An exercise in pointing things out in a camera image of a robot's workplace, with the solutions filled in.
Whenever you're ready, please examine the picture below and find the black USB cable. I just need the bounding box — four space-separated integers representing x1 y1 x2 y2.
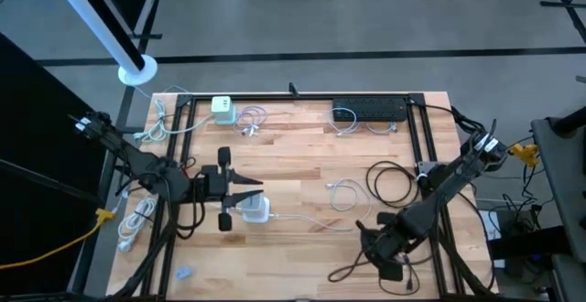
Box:
364 160 421 210
327 244 421 297

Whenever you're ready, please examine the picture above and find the white pole with round base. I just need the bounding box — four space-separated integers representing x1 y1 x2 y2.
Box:
45 0 159 87

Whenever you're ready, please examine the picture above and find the grey side table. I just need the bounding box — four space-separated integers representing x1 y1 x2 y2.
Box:
529 105 586 302

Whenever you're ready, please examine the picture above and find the black aluminium table frame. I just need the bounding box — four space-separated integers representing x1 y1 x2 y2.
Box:
107 92 500 302

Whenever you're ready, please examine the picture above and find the black power strip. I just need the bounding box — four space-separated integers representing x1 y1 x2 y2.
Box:
331 96 409 123

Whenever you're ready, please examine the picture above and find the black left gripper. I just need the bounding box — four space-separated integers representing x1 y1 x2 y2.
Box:
201 146 265 232

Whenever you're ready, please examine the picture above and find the white flat box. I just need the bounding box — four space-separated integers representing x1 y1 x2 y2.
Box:
478 209 505 270

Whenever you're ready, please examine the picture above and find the yellow extension cord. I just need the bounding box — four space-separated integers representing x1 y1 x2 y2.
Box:
0 208 116 271

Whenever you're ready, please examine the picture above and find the mint green power cube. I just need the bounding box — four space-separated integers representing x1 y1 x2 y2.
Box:
211 95 238 126

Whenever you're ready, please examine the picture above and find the yellow power plug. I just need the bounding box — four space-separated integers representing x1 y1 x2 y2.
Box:
508 142 542 169

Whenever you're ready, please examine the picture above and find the black electronics box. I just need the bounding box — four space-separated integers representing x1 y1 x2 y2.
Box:
485 206 573 278

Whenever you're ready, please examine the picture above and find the white power strip tower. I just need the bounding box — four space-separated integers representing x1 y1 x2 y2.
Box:
241 194 272 224

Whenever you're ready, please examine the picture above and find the grey metal bracket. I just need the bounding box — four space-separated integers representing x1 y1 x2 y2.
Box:
415 159 435 185

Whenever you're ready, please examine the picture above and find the white power cord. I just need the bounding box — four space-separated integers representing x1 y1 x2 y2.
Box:
111 187 159 253
135 98 216 144

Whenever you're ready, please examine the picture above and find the black curtain stand foot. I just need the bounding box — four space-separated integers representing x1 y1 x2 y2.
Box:
129 0 167 55
539 0 586 46

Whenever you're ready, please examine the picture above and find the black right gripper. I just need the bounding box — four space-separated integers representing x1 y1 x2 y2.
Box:
355 212 411 283

